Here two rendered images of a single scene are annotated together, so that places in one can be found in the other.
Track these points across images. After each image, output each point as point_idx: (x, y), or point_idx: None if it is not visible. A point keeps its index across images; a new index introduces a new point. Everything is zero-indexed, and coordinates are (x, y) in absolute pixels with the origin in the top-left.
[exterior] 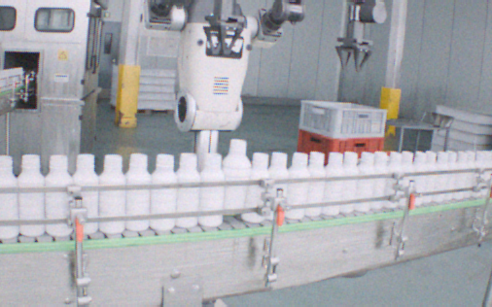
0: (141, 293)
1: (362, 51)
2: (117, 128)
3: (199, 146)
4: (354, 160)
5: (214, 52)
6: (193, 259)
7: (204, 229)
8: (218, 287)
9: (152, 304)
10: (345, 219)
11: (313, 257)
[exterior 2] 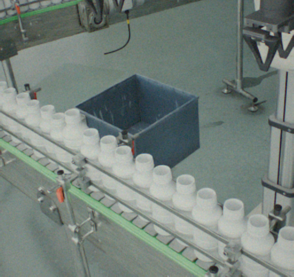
0: (29, 190)
1: (259, 40)
2: None
3: (277, 84)
4: (180, 190)
5: (117, 11)
6: (47, 187)
7: (55, 170)
8: (68, 219)
9: (36, 201)
10: (159, 246)
11: (135, 257)
